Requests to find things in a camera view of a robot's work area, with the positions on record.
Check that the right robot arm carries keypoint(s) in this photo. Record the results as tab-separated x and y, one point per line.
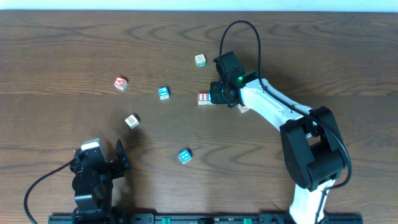
314	153

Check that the pineapple green B block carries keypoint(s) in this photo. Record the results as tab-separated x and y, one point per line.
132	121

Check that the red letter I block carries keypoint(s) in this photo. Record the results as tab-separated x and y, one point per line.
202	98

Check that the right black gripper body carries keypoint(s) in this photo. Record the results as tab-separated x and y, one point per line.
216	94

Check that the green number 5 block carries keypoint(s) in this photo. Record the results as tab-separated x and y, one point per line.
200	60

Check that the red letter A block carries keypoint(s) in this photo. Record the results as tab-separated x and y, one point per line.
120	83

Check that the red letter Q block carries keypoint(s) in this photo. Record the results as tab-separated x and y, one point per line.
242	108

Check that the blue letter P block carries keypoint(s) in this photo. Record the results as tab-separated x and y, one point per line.
163	93

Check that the blue letter H block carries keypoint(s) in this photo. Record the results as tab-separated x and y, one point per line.
185	156

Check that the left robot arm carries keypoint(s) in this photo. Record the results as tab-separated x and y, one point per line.
93	183

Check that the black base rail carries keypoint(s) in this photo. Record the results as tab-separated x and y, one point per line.
263	218

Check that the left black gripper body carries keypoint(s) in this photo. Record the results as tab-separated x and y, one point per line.
109	166

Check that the blue number 2 block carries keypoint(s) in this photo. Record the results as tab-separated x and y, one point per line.
209	99

